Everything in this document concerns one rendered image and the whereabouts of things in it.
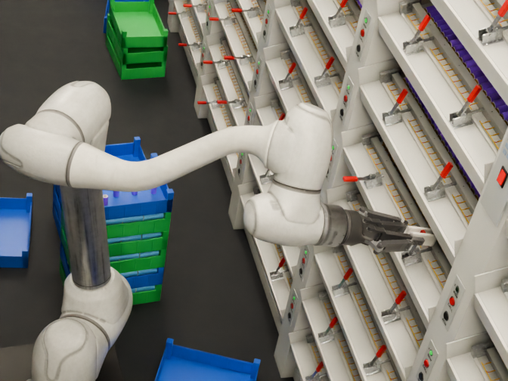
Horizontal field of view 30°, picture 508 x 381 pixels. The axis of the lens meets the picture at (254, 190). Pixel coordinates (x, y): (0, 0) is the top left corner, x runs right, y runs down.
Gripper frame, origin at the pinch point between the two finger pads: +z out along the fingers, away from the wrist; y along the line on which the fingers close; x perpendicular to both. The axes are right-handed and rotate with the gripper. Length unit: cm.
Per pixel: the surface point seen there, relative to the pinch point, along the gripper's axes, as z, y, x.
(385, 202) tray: 1.9, -19.5, -6.9
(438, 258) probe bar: 4.6, 3.7, -2.6
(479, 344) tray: 3.5, 28.4, -2.8
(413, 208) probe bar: 4.8, -12.9, -2.5
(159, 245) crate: -23, -79, -81
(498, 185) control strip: -9.6, 22.5, 32.1
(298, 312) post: 11, -43, -70
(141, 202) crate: -34, -78, -64
